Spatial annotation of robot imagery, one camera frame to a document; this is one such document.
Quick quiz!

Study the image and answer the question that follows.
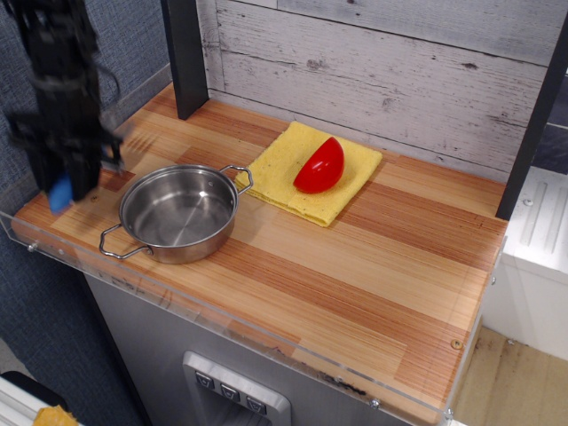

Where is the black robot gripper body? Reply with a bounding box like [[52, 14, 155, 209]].
[[6, 82, 111, 152]]

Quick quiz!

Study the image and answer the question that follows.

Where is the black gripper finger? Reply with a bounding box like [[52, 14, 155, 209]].
[[66, 157, 101, 201], [25, 146, 66, 193]]

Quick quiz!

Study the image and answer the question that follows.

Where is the blue handled metal fork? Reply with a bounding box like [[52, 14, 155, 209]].
[[47, 132, 156, 217]]

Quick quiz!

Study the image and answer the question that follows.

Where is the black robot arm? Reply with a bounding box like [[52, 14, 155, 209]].
[[4, 1, 122, 204]]

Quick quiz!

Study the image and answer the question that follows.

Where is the yellow folded cloth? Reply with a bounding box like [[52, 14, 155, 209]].
[[248, 122, 383, 227]]

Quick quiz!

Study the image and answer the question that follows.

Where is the clear acrylic table guard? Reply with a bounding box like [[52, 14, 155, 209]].
[[0, 61, 507, 426]]

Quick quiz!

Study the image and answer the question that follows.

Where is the stainless steel pot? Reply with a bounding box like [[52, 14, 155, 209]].
[[99, 164, 254, 264]]

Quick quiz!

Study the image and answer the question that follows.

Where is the silver toy fridge cabinet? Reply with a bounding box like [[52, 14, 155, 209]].
[[82, 271, 427, 426]]

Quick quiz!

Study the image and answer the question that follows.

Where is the yellow black object at corner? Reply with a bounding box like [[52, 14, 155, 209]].
[[1, 371, 81, 426]]

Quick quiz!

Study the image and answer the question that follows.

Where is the red plastic half tomato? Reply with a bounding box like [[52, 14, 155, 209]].
[[293, 137, 345, 193]]

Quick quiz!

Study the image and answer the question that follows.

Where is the silver dispenser button panel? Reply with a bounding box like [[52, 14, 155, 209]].
[[183, 351, 292, 425]]

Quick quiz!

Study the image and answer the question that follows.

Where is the white ridged toy sink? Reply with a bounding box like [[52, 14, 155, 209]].
[[479, 166, 568, 361]]

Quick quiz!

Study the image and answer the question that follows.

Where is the dark right upright post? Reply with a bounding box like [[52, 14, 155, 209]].
[[495, 17, 567, 220]]

